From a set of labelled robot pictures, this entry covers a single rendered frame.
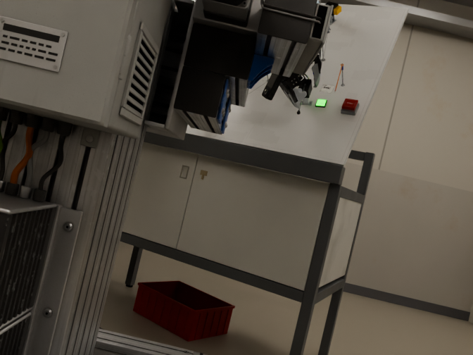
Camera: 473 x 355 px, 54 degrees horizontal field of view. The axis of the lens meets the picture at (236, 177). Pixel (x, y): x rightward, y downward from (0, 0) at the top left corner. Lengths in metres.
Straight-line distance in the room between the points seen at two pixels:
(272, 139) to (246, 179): 0.18
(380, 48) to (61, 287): 1.71
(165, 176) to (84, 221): 1.18
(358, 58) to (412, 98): 2.31
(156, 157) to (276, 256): 0.66
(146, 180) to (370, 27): 1.22
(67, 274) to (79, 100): 0.33
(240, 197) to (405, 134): 2.73
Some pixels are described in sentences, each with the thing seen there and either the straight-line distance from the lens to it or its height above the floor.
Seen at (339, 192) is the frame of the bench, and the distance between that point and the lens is 1.70.
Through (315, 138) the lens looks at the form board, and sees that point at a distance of 1.76.
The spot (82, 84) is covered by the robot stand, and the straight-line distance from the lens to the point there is 0.60.
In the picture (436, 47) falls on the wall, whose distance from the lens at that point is 4.56.
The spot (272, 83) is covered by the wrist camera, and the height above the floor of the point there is 1.09.
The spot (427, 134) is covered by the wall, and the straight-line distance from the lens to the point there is 4.40.
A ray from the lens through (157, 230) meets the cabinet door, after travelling 1.98.
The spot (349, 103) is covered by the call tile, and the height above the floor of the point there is 1.12.
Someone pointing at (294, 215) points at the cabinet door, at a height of 0.66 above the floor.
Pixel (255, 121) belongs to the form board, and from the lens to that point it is 1.87.
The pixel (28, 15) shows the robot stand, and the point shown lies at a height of 0.87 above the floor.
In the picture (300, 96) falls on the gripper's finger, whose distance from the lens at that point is 1.75.
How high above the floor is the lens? 0.74
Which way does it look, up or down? level
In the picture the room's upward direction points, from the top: 13 degrees clockwise
